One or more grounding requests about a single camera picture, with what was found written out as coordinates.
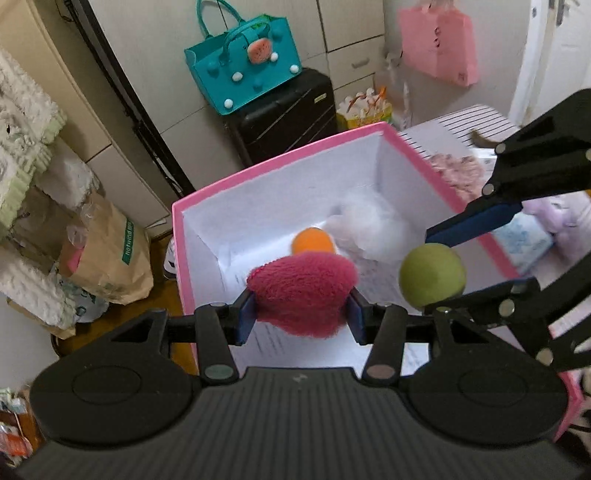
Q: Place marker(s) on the pink floral cloth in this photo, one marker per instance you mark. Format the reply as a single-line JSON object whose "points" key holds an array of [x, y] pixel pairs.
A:
{"points": [[465, 175]]}

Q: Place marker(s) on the cream wardrobe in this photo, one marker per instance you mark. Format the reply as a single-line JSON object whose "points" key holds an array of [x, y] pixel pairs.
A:
{"points": [[134, 113]]}

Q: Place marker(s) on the pink storage box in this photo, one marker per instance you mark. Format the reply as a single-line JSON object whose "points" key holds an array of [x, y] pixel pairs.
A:
{"points": [[229, 228]]}

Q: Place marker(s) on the pink paper shopping bag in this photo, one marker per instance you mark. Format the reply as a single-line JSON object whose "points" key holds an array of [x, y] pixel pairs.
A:
{"points": [[438, 40]]}

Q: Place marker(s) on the yellow gift bag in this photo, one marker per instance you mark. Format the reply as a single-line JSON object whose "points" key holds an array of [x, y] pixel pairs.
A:
{"points": [[365, 108]]}

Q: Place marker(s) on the teal felt handbag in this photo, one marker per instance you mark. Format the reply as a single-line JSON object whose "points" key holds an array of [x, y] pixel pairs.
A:
{"points": [[239, 65]]}

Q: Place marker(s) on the purple plush toy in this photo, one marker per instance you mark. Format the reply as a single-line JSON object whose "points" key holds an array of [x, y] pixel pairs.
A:
{"points": [[567, 218]]}

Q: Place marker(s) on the black suitcase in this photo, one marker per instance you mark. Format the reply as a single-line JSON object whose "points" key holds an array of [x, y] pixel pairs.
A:
{"points": [[295, 114]]}

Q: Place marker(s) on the green soft ball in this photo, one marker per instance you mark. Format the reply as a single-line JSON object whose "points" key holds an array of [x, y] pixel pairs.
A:
{"points": [[431, 273]]}

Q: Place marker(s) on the white green knit cardigan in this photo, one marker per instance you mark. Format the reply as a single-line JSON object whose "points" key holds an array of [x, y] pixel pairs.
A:
{"points": [[30, 122]]}

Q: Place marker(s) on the orange soft ball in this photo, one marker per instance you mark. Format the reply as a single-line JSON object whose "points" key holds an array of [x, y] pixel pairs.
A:
{"points": [[312, 239]]}

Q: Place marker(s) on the red fuzzy pom ball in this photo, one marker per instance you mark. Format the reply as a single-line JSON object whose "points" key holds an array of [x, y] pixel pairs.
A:
{"points": [[304, 294]]}

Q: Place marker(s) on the white door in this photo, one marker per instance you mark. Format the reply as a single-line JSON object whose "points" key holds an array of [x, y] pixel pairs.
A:
{"points": [[556, 58]]}

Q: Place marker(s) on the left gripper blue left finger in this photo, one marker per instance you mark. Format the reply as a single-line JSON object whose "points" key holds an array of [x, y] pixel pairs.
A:
{"points": [[244, 310]]}

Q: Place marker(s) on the striped bed sheet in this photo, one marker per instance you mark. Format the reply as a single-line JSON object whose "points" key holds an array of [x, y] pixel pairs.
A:
{"points": [[451, 133]]}

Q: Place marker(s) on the white mesh bath pouf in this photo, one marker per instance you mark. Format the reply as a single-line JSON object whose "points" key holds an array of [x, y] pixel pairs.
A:
{"points": [[366, 225]]}

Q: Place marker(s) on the brown paper bag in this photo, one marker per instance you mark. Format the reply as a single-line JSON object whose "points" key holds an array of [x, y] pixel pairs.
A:
{"points": [[107, 254]]}

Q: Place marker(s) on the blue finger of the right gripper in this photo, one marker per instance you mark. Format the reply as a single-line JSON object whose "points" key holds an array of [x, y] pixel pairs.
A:
{"points": [[479, 218], [485, 303]]}

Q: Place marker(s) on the blue white wet wipes pack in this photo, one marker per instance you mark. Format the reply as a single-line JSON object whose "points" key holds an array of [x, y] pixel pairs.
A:
{"points": [[524, 241]]}

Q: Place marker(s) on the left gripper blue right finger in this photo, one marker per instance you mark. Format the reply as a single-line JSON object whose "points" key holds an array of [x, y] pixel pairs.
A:
{"points": [[359, 315]]}

